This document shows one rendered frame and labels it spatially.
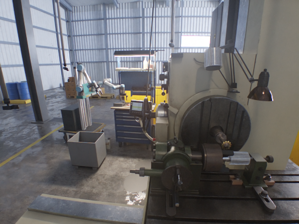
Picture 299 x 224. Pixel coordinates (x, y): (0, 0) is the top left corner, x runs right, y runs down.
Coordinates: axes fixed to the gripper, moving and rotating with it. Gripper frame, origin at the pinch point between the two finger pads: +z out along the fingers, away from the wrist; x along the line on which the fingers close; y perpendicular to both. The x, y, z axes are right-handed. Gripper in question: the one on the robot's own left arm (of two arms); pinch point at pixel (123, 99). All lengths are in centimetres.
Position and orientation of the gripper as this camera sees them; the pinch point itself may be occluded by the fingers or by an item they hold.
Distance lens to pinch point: 333.6
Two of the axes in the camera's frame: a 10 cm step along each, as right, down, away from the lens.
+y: -1.3, 3.0, -9.4
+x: 9.9, 0.4, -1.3
